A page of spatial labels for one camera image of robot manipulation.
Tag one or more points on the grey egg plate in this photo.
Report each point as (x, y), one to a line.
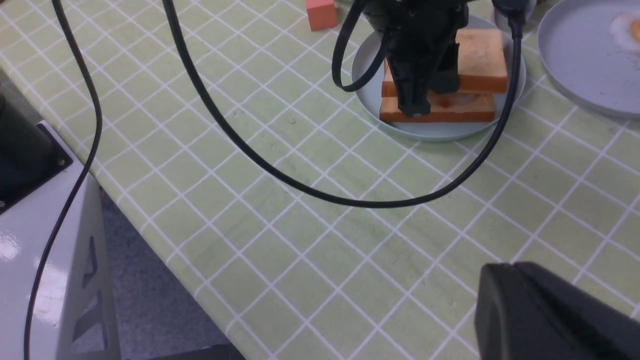
(582, 60)

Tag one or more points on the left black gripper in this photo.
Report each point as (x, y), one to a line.
(419, 43)

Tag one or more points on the toast slice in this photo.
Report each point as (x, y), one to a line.
(481, 62)
(454, 108)

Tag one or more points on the salmon red cube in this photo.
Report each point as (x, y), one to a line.
(321, 14)

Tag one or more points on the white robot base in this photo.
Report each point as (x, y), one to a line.
(56, 296)

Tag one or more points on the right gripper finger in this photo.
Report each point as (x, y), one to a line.
(526, 312)

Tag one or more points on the rear fried egg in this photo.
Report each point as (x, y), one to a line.
(625, 31)

